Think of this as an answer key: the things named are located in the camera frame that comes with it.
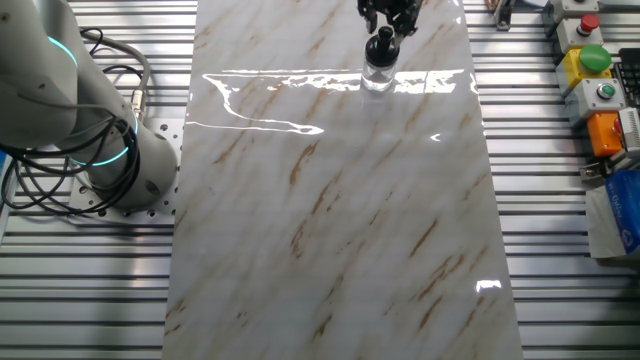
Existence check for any black base cable bundle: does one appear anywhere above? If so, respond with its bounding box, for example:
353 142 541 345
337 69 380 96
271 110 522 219
0 149 121 219

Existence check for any grey box small green button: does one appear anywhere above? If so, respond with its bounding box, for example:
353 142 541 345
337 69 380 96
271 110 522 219
574 78 627 119

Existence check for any black keyboard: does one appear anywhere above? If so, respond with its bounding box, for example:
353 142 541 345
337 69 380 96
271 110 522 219
612 47 640 109

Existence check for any grey finned metal device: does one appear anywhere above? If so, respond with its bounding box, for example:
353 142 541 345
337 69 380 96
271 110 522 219
617 107 640 161

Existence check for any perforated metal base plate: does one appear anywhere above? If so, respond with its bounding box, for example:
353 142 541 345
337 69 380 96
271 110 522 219
67 117 184 221

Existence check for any blue white tissue packet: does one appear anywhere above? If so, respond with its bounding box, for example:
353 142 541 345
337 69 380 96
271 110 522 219
584 169 640 261

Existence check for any thick grey cable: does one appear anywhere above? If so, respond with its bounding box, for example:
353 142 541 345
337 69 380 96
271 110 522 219
79 29 153 122

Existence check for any small metal clamp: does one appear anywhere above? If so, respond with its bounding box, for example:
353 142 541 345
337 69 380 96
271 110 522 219
578 159 606 182

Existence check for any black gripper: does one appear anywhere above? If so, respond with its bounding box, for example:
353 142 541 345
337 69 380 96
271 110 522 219
356 0 424 48

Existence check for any clear glass jar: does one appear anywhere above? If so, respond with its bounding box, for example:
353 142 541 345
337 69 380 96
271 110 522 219
360 62 397 94

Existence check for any orange button box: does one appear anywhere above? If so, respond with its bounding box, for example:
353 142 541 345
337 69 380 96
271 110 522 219
586 112 625 159

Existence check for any red button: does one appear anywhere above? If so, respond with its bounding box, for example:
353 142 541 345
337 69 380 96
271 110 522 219
556 13 604 54

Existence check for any upright metal bracket piece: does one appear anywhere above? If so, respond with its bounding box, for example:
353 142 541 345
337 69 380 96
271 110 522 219
492 0 516 31

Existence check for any plain grey button box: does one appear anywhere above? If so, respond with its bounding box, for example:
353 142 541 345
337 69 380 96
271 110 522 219
549 0 600 24

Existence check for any yellow box green button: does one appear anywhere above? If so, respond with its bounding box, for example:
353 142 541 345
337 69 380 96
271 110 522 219
556 44 614 92

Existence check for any thin black looped cable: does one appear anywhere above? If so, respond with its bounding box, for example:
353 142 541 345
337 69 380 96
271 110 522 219
79 27 147 84

